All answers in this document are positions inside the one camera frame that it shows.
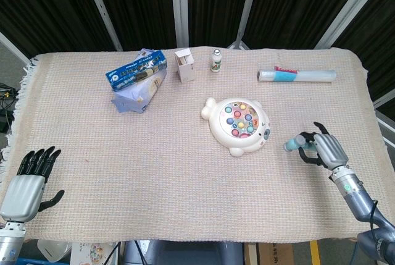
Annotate blue cookie box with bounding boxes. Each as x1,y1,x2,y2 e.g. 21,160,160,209
105,49,168,93

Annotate beige woven table cloth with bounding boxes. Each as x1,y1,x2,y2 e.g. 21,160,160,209
0,45,390,243

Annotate small white drink bottle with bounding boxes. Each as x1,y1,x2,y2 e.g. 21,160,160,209
210,49,223,74

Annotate black cables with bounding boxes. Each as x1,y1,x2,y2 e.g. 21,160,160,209
0,83,20,133

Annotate clear plastic wrap roll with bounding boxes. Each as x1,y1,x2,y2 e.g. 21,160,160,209
257,65,336,83

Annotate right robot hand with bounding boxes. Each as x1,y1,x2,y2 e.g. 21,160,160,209
297,121,349,172

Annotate small white open carton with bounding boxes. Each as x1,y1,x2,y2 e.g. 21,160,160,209
173,48,196,84

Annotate white seal-shaped pop-button toy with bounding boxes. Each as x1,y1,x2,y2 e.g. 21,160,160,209
201,97,273,157

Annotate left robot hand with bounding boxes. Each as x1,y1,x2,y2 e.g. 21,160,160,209
0,146,65,223

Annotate white plastic container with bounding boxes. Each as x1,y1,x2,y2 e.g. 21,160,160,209
37,239,72,263

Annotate brown cardboard box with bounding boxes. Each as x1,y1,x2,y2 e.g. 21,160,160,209
243,241,294,265

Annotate colourful printed box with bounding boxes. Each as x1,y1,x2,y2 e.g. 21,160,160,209
70,241,115,265

